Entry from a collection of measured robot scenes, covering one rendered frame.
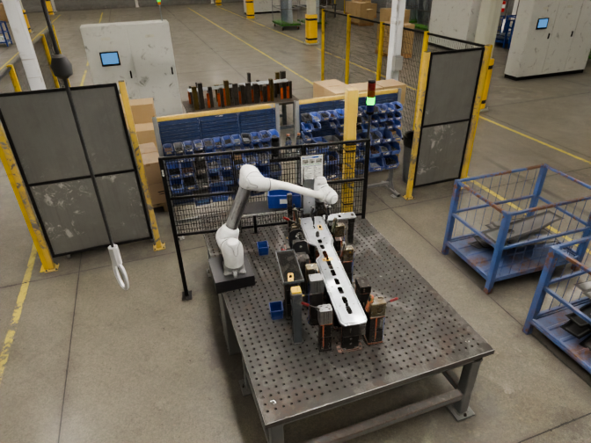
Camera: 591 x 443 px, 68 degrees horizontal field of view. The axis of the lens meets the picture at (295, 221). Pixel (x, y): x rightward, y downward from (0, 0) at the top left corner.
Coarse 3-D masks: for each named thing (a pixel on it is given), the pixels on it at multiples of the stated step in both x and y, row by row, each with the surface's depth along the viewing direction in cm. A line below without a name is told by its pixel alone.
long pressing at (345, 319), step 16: (304, 224) 382; (320, 224) 382; (320, 256) 341; (336, 256) 341; (320, 272) 323; (336, 272) 323; (336, 288) 307; (352, 288) 307; (336, 304) 293; (352, 304) 293; (352, 320) 280
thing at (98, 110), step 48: (0, 96) 405; (48, 96) 419; (96, 96) 432; (0, 144) 423; (48, 144) 439; (96, 144) 453; (48, 192) 462; (144, 192) 494; (48, 240) 486; (96, 240) 507
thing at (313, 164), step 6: (300, 156) 400; (306, 156) 401; (312, 156) 402; (318, 156) 404; (300, 162) 403; (306, 162) 404; (312, 162) 405; (318, 162) 406; (300, 168) 406; (306, 168) 407; (312, 168) 408; (318, 168) 410; (300, 174) 409; (306, 174) 410; (312, 174) 412; (318, 174) 413
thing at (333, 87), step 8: (328, 80) 686; (336, 80) 685; (384, 80) 678; (392, 80) 677; (320, 88) 662; (328, 88) 645; (336, 88) 644; (344, 88) 643; (360, 88) 641; (376, 88) 640; (384, 88) 645; (392, 88) 650; (320, 96) 668; (328, 96) 641; (400, 128) 689
